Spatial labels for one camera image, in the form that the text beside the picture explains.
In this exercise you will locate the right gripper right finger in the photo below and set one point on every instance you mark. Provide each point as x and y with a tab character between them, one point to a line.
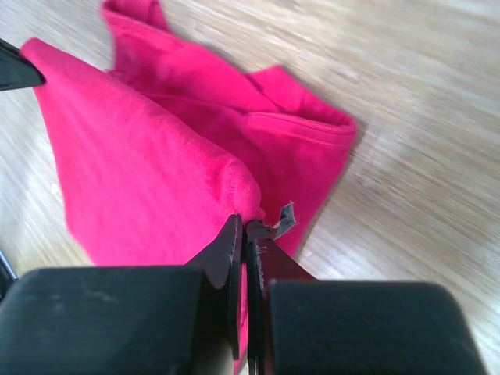
300	325

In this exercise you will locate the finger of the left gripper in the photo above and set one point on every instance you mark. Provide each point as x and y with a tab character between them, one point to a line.
16	72

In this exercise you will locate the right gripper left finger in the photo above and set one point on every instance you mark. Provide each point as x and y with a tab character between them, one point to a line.
128	319

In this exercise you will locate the magenta red t shirt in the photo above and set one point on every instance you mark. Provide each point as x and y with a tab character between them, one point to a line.
156	153

